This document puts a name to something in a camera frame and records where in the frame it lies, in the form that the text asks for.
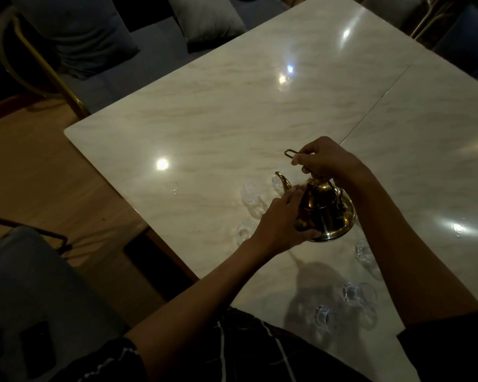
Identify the grey chair with gold legs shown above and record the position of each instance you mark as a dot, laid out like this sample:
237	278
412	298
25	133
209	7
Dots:
390	7

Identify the person's right forearm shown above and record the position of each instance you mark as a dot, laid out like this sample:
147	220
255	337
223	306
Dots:
414	262

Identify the gold metal teapot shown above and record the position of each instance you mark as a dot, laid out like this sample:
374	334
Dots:
326	218

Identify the person's left hand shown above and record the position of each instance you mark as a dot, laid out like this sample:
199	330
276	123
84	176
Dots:
279	226

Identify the grey chair black gold frame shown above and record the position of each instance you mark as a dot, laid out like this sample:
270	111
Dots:
44	282

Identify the person's left forearm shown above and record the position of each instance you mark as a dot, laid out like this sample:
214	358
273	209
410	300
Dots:
195	306

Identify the black phone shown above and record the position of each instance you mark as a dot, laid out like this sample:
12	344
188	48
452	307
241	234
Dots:
38	350

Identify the blue chair with gold legs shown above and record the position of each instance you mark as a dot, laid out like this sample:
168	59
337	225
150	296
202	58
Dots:
470	43

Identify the dark table base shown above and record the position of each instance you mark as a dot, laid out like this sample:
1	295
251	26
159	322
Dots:
155	262

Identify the large slate blue cushion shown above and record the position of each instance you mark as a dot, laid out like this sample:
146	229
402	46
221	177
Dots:
79	31

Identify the white marble table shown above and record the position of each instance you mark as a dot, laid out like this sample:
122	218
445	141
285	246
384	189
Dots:
223	115

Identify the person's right hand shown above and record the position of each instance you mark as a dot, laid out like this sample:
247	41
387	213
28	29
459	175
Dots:
334	163

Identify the grey cushion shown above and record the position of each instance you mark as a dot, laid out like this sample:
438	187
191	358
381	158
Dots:
207	15

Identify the grey bench with gold frame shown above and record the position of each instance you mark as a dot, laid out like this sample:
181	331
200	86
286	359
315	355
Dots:
151	55

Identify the dark plaid shirt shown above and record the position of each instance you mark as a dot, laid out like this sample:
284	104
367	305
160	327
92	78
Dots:
247	354

